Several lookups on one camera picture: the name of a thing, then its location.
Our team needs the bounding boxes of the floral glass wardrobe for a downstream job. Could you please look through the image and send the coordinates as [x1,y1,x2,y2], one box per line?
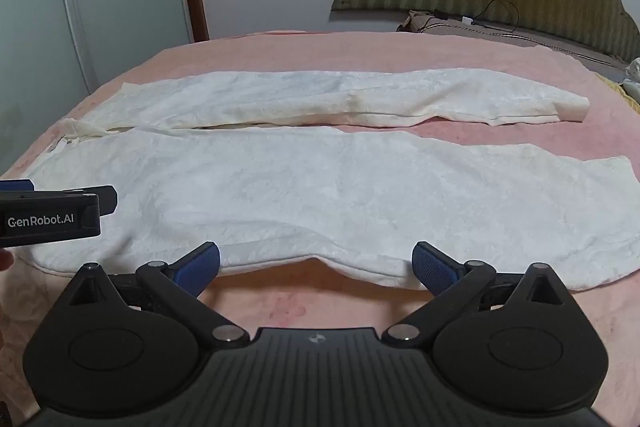
[0,0,197,120]

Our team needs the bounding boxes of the white pants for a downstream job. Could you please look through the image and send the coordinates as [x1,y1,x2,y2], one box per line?
[22,68,640,293]

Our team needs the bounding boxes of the white cloth item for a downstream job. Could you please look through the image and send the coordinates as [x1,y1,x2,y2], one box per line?
[622,56,640,98]

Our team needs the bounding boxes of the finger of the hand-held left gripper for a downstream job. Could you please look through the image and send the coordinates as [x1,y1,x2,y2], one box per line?
[61,185,119,216]

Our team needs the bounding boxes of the yellow cloth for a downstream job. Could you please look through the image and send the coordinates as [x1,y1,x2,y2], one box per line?
[594,73,640,114]

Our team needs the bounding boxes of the pink blanket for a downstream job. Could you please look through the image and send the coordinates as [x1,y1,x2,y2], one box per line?
[0,30,640,427]

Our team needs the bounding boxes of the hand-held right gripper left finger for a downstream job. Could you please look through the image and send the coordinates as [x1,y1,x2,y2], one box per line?
[67,241,251,348]

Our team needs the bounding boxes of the grey brown bed sheet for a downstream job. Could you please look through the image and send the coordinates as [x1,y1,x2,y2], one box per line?
[396,10,640,74]

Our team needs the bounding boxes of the black cable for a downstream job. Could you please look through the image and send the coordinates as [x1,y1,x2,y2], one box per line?
[400,0,532,40]

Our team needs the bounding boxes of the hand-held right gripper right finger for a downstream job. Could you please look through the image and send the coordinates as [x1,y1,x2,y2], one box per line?
[382,241,567,348]

